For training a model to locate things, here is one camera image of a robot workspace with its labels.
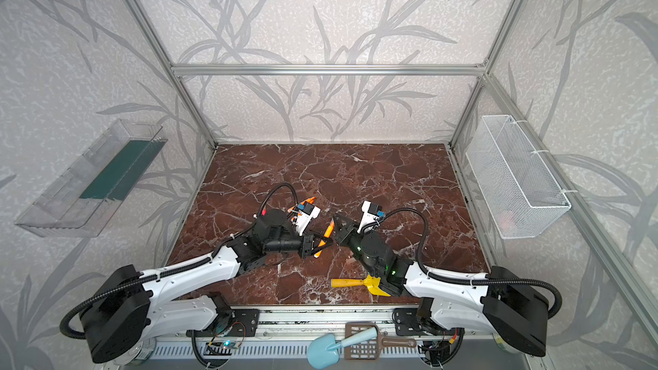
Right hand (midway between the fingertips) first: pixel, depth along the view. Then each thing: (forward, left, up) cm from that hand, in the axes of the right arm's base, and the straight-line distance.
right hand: (333, 210), depth 75 cm
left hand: (-6, 0, -4) cm, 8 cm away
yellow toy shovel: (-16, -12, -18) cm, 27 cm away
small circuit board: (-32, +32, -22) cm, 50 cm away
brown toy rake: (-32, -10, -20) cm, 39 cm away
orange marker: (-6, +2, -4) cm, 7 cm away
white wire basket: (-5, -46, +14) cm, 48 cm away
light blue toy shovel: (-32, +2, -21) cm, 38 cm away
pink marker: (-7, +16, +12) cm, 21 cm away
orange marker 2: (+15, +10, -20) cm, 27 cm away
